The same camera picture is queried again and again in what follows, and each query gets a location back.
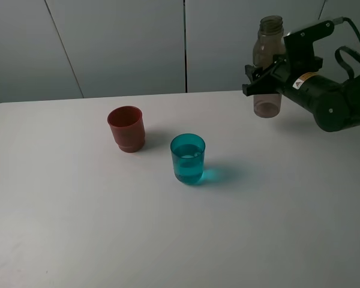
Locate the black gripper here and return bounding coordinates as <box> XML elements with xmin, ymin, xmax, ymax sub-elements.
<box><xmin>242</xmin><ymin>54</ymin><xmax>323</xmax><ymax>97</ymax></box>

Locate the smoky transparent water bottle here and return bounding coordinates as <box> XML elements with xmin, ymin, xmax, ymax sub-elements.
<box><xmin>253</xmin><ymin>16</ymin><xmax>285</xmax><ymax>118</ymax></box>

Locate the teal transparent plastic cup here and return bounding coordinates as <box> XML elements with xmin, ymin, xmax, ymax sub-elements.
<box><xmin>170</xmin><ymin>133</ymin><xmax>206</xmax><ymax>185</ymax></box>

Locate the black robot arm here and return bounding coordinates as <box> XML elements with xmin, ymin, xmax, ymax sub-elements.
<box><xmin>242</xmin><ymin>55</ymin><xmax>360</xmax><ymax>132</ymax></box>

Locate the red plastic cup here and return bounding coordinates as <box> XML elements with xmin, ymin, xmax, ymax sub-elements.
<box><xmin>107</xmin><ymin>106</ymin><xmax>145</xmax><ymax>153</ymax></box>

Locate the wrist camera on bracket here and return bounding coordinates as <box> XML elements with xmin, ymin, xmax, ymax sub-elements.
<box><xmin>284</xmin><ymin>20</ymin><xmax>335</xmax><ymax>74</ymax></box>

